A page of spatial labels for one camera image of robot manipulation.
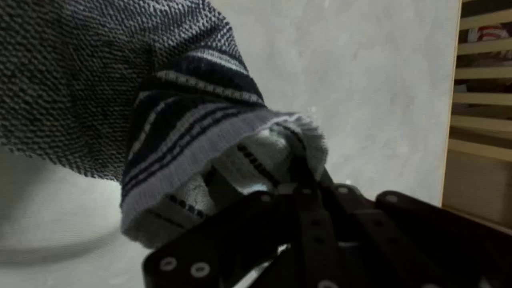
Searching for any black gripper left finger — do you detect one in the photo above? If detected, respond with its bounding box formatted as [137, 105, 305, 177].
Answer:
[142, 192, 300, 288]

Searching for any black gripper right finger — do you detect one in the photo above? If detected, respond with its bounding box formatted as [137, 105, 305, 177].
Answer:
[286, 129, 512, 288]

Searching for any grey striped towel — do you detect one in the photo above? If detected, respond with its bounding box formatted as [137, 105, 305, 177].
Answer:
[0, 0, 327, 249]

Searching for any wooden chair at table end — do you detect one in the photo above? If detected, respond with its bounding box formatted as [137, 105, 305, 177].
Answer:
[442, 0, 512, 230]

